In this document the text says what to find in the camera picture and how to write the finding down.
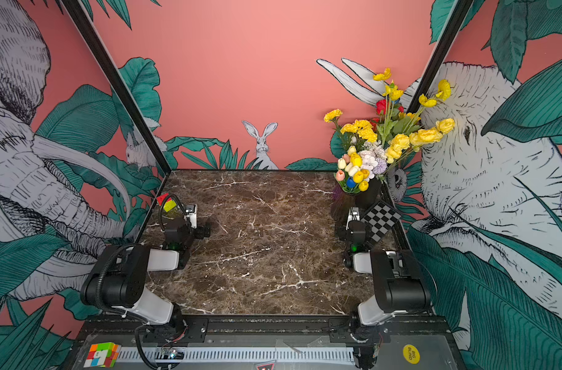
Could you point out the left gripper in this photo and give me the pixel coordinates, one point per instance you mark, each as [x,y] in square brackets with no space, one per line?
[201,231]

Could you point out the brown ribbed glass vase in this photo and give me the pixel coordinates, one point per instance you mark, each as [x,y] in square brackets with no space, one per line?
[366,199]

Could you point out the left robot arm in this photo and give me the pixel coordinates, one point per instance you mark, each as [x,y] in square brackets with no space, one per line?
[117,282]

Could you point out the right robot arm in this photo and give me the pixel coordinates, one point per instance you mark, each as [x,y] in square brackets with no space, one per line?
[398,286]

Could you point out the yellow tulip in vase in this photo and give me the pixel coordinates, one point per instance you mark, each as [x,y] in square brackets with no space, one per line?
[356,160]

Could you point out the red yellow cube block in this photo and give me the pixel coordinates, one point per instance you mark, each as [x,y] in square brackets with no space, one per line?
[167,202]

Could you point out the cream tulip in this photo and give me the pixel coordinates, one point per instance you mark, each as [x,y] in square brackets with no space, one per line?
[341,165]

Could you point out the rubiks cube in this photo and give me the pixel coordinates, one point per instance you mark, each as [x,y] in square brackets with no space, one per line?
[102,355]

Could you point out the white tulip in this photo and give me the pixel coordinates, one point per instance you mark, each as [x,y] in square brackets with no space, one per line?
[351,170]

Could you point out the checkerboard calibration plate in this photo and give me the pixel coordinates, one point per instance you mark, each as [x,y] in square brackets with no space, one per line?
[379,219]

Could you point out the white purple hydrangea bunch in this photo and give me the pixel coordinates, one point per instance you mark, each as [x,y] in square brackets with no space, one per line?
[374,160]

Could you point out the yellow flower bouquet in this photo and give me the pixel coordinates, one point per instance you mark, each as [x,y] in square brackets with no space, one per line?
[395,130]

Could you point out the yellow round sticker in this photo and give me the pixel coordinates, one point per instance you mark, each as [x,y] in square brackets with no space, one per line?
[411,354]

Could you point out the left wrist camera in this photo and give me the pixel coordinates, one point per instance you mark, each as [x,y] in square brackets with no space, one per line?
[191,214]

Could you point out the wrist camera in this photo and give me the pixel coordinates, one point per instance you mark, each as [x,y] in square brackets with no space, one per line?
[353,215]
[191,214]

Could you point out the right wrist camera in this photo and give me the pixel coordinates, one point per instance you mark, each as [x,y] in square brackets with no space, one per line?
[353,215]

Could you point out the white ribbed cable duct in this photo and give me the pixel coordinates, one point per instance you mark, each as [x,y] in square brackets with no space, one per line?
[328,355]

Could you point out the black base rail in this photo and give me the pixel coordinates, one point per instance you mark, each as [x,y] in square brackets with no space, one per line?
[340,328]

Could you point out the black left frame post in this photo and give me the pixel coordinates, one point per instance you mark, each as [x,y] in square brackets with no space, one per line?
[85,27]

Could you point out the black frame post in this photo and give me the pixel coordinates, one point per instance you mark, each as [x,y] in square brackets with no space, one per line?
[85,27]
[447,37]

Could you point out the black right frame post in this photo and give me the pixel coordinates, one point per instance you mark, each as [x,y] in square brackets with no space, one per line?
[447,37]

